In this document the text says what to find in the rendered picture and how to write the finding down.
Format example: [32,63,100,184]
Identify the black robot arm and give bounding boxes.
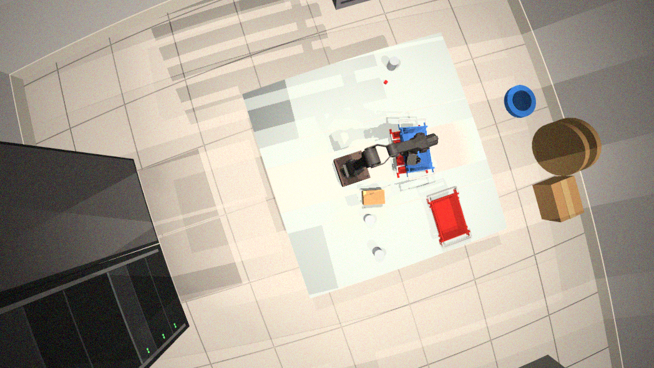
[341,132,439,179]

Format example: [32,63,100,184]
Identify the grey cylinder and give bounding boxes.
[363,214,374,225]
[372,247,384,259]
[387,56,399,71]

